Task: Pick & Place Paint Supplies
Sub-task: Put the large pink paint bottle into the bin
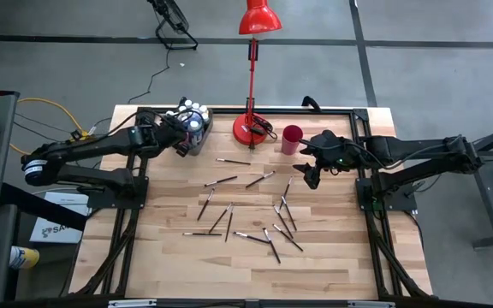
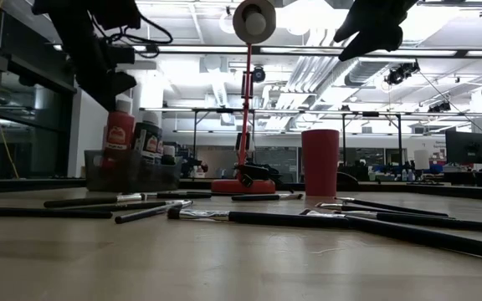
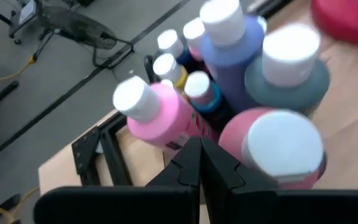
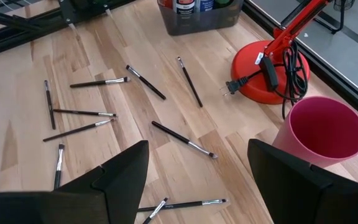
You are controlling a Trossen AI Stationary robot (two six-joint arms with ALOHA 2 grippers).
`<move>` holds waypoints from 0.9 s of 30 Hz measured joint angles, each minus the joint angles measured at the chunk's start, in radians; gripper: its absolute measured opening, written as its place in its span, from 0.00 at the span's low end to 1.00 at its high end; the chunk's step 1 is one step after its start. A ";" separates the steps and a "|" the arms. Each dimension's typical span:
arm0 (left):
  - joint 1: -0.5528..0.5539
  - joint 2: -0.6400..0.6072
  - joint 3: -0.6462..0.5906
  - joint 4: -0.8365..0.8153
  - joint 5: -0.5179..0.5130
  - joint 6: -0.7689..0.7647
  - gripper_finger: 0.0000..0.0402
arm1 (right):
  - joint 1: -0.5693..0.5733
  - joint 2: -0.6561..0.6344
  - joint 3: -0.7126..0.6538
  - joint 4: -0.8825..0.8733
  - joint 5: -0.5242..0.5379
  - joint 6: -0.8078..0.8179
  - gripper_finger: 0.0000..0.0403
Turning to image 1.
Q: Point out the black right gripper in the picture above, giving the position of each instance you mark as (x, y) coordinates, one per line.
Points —
(332, 152)

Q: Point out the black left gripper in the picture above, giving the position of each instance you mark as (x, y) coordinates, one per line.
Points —
(169, 134)

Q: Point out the large teal paint bottle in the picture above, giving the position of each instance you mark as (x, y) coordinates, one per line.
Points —
(195, 134)

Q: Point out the green small paint bottle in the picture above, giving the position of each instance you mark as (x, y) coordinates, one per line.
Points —
(206, 115)

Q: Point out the red small paint bottle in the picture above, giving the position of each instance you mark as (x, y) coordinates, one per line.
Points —
(195, 105)

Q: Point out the lemon yellow small paint bottle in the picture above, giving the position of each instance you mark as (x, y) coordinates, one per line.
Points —
(203, 108)

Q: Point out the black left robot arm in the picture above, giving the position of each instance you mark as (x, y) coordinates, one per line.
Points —
(84, 145)

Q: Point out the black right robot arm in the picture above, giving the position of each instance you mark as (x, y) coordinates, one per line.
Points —
(422, 147)

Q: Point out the red plastic cup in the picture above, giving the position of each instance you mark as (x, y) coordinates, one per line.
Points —
(291, 143)

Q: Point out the grey plastic storage bin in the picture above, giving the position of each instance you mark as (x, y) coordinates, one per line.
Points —
(208, 128)

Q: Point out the white paper sheet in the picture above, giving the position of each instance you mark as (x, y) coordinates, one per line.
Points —
(64, 201)

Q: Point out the red desk lamp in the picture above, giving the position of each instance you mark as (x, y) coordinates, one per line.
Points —
(257, 17)

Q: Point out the white printed box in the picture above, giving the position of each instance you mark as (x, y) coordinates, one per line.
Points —
(54, 231)

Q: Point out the yellow white can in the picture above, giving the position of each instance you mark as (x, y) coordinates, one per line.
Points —
(24, 257)

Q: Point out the black aluminium table frame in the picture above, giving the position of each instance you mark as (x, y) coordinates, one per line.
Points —
(221, 110)

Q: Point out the silver aluminium bracket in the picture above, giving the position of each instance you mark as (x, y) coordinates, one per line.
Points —
(133, 304)
(370, 304)

